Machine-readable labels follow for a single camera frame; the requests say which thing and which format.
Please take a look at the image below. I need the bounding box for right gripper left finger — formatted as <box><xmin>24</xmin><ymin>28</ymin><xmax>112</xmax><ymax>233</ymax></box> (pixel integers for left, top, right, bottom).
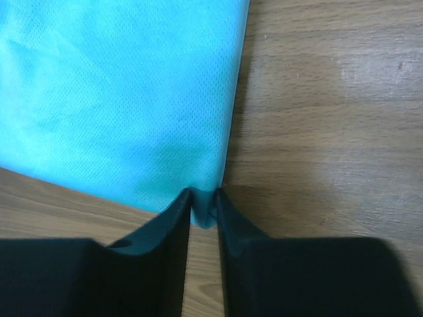
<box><xmin>1</xmin><ymin>190</ymin><xmax>192</xmax><ymax>316</ymax></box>

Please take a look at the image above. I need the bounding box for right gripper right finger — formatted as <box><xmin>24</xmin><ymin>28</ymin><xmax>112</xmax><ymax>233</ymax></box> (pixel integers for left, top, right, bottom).
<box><xmin>215</xmin><ymin>190</ymin><xmax>413</xmax><ymax>316</ymax></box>

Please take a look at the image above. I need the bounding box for teal t-shirt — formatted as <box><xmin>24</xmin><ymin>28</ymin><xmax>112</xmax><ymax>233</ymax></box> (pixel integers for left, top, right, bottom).
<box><xmin>1</xmin><ymin>1</ymin><xmax>249</xmax><ymax>229</ymax></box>

